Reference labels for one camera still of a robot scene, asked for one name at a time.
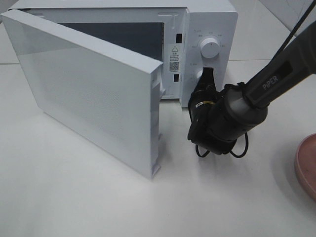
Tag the white microwave oven body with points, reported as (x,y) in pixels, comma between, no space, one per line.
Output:
(166,30)

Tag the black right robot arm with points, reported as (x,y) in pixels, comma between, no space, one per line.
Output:
(219,118)

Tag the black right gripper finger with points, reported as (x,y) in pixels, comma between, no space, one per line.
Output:
(206,81)

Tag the lower white timer knob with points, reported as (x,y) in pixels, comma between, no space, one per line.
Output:
(198,76)

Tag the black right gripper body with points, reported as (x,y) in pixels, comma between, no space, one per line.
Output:
(202,99)

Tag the pink round plate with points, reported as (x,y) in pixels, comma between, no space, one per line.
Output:
(305,165)

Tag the white microwave door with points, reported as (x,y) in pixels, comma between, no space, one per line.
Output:
(108,94)

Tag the upper white power knob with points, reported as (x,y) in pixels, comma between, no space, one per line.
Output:
(209,47)

